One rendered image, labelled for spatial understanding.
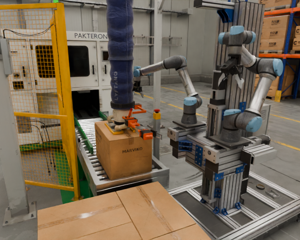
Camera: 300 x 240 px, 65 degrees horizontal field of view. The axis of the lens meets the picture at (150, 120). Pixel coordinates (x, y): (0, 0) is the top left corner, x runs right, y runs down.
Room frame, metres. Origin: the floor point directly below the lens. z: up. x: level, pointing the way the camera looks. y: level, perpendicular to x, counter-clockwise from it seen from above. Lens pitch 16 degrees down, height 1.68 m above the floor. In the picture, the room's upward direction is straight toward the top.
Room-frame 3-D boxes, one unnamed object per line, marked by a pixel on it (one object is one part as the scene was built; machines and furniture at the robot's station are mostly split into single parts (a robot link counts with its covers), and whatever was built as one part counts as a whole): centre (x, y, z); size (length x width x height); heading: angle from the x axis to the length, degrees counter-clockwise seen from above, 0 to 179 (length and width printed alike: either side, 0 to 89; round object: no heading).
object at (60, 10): (2.48, 1.21, 1.05); 0.87 x 0.10 x 2.10; 77
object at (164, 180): (1.87, 0.13, 0.47); 0.70 x 0.03 x 0.15; 115
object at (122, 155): (2.21, 0.29, 0.75); 0.60 x 0.40 x 0.40; 25
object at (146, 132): (1.66, 0.03, 1.08); 0.08 x 0.07 x 0.05; 24
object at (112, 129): (2.17, 0.35, 0.97); 0.34 x 0.10 x 0.05; 24
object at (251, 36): (1.51, -0.56, 1.76); 0.11 x 0.11 x 0.08; 37
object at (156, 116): (2.61, -0.08, 0.50); 0.07 x 0.07 x 1.00; 25
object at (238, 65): (1.44, -0.50, 1.61); 0.09 x 0.08 x 0.12; 133
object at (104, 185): (1.88, 0.13, 0.58); 0.70 x 0.03 x 0.06; 115
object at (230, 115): (1.69, -0.61, 1.20); 0.13 x 0.12 x 0.14; 37
